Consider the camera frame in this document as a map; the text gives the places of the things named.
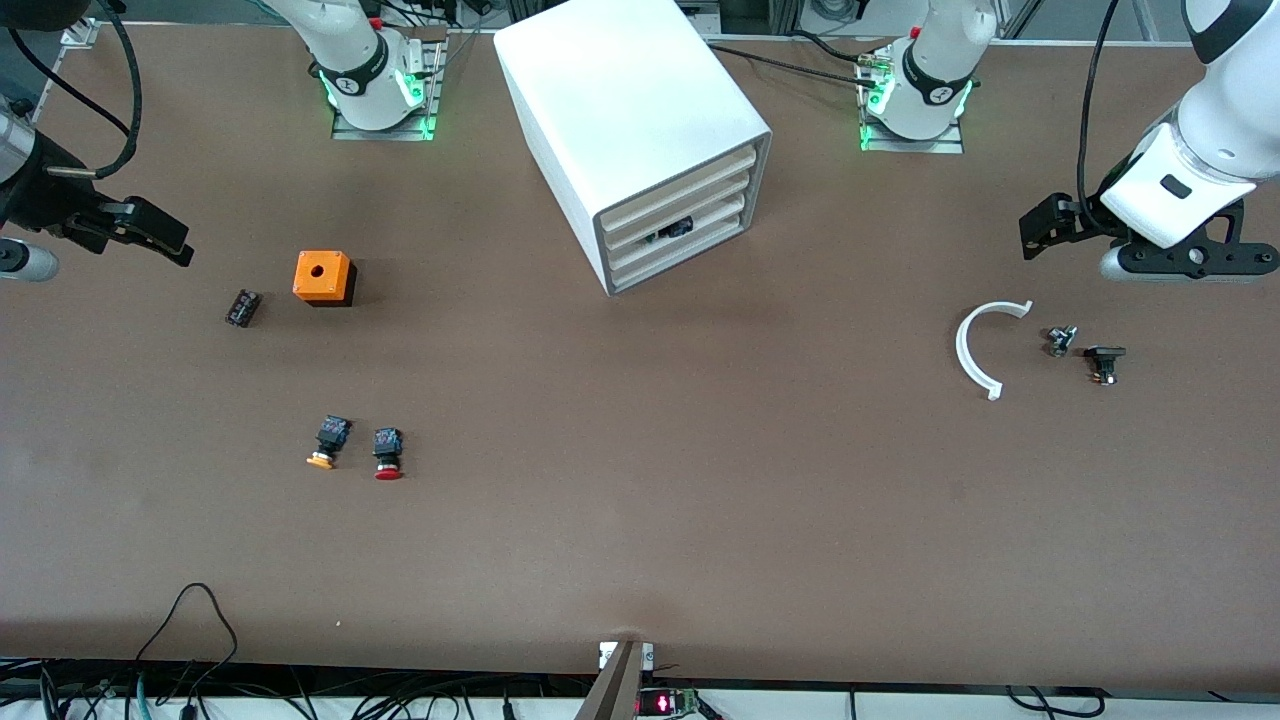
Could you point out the small grey metal component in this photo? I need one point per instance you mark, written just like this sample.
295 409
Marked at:
1059 342

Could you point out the yellow mushroom push button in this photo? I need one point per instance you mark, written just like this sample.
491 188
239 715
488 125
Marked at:
332 433

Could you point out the small black switch component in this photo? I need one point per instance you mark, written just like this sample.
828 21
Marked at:
1104 355

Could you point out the small metal corner bracket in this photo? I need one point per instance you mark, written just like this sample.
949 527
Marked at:
80 35

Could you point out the red mushroom push button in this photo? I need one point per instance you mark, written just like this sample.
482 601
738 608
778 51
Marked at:
388 443

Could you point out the circuit board with red light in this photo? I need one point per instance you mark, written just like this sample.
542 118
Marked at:
665 703

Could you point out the small black contact block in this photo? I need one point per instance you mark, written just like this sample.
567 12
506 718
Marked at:
243 308

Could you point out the cream plastic drawer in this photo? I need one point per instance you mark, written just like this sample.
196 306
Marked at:
720 230
720 192
720 173
720 211

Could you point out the orange box with hole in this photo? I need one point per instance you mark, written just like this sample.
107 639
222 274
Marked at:
320 272

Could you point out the white drawer cabinet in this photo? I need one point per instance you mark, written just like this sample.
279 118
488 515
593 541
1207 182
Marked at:
620 100

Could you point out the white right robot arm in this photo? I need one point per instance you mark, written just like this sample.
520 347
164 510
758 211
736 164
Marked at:
350 40

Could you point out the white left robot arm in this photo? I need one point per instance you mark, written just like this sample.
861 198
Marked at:
930 60

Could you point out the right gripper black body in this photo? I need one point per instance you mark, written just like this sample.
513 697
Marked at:
45 195

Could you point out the white curved plastic arc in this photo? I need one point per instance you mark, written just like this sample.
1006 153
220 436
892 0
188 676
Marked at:
961 350

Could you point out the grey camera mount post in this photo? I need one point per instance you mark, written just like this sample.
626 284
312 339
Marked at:
615 690

